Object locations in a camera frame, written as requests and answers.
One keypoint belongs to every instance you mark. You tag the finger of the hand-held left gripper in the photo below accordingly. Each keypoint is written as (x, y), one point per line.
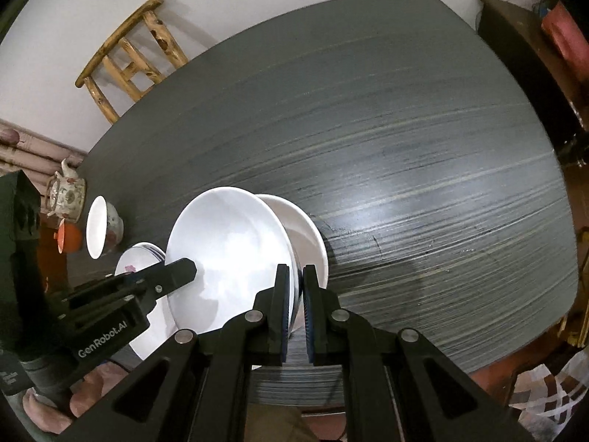
(175, 276)

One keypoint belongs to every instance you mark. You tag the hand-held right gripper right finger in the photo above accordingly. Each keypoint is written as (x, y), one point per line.
(313, 313)

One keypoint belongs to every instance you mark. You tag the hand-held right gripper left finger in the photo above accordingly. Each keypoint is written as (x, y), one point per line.
(284, 313)

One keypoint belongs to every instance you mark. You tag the white plate pink side flowers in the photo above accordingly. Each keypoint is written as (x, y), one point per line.
(133, 258)

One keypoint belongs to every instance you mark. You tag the small pink flower plate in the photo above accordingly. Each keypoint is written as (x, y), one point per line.
(221, 248)

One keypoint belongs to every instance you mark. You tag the white bowl pink patterned outside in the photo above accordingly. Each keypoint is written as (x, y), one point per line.
(110, 235)

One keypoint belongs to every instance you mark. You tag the large pink flower plate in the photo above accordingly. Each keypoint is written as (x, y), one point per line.
(299, 230)

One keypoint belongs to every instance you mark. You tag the white bowl small purple flower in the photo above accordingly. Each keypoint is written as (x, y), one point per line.
(96, 228)

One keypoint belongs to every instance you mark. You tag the person's left hand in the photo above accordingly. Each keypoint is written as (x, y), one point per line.
(92, 386)

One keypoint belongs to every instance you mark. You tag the orange teacup lid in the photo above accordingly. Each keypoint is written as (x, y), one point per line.
(59, 238)

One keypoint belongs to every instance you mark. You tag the orange teacup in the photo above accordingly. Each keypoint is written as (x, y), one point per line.
(72, 237)

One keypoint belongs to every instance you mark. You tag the floral ceramic teapot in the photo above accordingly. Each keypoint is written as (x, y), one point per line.
(69, 195)

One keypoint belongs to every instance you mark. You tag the beige patterned curtain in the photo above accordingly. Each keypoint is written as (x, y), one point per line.
(27, 156)

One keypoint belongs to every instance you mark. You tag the bamboo chair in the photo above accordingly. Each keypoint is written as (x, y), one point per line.
(161, 39)

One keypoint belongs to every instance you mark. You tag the checked white brown cloth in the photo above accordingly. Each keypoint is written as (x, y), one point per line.
(543, 386)

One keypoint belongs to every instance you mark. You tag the dark wooden furniture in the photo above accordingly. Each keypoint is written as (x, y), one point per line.
(520, 41)

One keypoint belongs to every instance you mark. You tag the red cushion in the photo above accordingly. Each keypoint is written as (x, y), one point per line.
(568, 37)

